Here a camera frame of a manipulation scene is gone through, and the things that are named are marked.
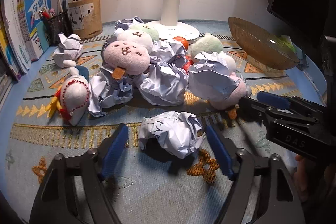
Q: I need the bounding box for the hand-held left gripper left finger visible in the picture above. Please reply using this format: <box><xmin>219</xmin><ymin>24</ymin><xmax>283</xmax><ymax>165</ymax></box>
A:
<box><xmin>29</xmin><ymin>123</ymin><xmax>129</xmax><ymax>224</ymax></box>

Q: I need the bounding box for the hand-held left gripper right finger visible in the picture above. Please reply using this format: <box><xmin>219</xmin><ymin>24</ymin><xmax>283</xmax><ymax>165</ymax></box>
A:
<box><xmin>205</xmin><ymin>124</ymin><xmax>306</xmax><ymax>224</ymax></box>

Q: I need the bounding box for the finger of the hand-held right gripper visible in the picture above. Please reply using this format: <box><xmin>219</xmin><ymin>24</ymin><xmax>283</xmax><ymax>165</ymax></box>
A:
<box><xmin>238</xmin><ymin>96</ymin><xmax>273</xmax><ymax>127</ymax></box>
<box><xmin>257</xmin><ymin>91</ymin><xmax>327</xmax><ymax>115</ymax></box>

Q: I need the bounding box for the white paper ball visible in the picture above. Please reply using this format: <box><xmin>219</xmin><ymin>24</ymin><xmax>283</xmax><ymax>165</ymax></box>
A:
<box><xmin>152</xmin><ymin>39</ymin><xmax>188</xmax><ymax>64</ymax></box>
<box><xmin>88</xmin><ymin>67</ymin><xmax>134</xmax><ymax>118</ymax></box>
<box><xmin>138</xmin><ymin>112</ymin><xmax>206</xmax><ymax>160</ymax></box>
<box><xmin>188</xmin><ymin>52</ymin><xmax>242</xmax><ymax>102</ymax></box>
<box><xmin>136</xmin><ymin>56</ymin><xmax>189</xmax><ymax>106</ymax></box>
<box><xmin>52</xmin><ymin>33</ymin><xmax>84</xmax><ymax>68</ymax></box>

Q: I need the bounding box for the woven brown basket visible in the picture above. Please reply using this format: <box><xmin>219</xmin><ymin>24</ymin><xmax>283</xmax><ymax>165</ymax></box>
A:
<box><xmin>228</xmin><ymin>17</ymin><xmax>300</xmax><ymax>70</ymax></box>

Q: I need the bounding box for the white bird plush toy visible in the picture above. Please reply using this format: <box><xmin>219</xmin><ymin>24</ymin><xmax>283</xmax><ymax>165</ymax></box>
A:
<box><xmin>46</xmin><ymin>64</ymin><xmax>91</xmax><ymax>126</ymax></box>

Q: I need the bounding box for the red plastic packet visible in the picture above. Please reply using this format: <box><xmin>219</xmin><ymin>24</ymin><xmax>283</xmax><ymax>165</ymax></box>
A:
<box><xmin>182</xmin><ymin>54</ymin><xmax>195</xmax><ymax>73</ymax></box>

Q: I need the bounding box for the three-colour dango plush toy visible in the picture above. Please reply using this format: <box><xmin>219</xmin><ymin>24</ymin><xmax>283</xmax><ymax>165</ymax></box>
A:
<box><xmin>188</xmin><ymin>32</ymin><xmax>251</xmax><ymax>119</ymax></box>
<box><xmin>102</xmin><ymin>23</ymin><xmax>160</xmax><ymax>80</ymax></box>

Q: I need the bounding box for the orange tangerine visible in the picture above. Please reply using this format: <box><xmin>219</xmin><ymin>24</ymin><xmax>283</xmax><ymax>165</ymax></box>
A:
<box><xmin>173</xmin><ymin>35</ymin><xmax>189</xmax><ymax>49</ymax></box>

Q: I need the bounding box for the purple paper ball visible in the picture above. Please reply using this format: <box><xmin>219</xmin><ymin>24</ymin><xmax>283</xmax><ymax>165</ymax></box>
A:
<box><xmin>115</xmin><ymin>17</ymin><xmax>145</xmax><ymax>35</ymax></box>

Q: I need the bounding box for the person's right hand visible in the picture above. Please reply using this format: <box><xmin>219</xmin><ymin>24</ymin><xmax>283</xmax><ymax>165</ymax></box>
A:
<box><xmin>293</xmin><ymin>154</ymin><xmax>311</xmax><ymax>201</ymax></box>

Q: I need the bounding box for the blue patterned woven mat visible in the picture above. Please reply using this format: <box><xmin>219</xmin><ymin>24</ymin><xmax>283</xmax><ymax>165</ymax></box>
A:
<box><xmin>5</xmin><ymin>19</ymin><xmax>326</xmax><ymax>224</ymax></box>

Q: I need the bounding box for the green plastic bag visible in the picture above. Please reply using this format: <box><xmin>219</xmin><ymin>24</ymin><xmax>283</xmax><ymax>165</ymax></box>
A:
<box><xmin>280</xmin><ymin>35</ymin><xmax>297</xmax><ymax>52</ymax></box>

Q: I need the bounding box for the bamboo pen holder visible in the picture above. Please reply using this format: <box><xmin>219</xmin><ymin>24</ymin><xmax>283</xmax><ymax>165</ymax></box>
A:
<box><xmin>68</xmin><ymin>0</ymin><xmax>103</xmax><ymax>39</ymax></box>

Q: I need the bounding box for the black mesh pen holder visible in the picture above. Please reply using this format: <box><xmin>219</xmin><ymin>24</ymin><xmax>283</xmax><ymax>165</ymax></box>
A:
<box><xmin>42</xmin><ymin>9</ymin><xmax>73</xmax><ymax>46</ymax></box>

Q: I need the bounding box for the light blue notebook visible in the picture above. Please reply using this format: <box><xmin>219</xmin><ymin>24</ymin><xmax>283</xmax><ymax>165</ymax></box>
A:
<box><xmin>36</xmin><ymin>21</ymin><xmax>51</xmax><ymax>52</ymax></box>

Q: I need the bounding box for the purple edged book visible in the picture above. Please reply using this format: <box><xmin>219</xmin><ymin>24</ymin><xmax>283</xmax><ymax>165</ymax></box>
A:
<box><xmin>0</xmin><ymin>14</ymin><xmax>25</xmax><ymax>82</ymax></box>

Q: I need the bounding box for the red capped pen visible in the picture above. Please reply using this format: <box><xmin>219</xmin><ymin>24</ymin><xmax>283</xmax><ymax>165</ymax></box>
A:
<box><xmin>39</xmin><ymin>9</ymin><xmax>57</xmax><ymax>20</ymax></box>

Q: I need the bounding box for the white worksheet booklet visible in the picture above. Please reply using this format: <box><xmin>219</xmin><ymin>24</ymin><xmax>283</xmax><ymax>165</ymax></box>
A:
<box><xmin>4</xmin><ymin>0</ymin><xmax>45</xmax><ymax>75</ymax></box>

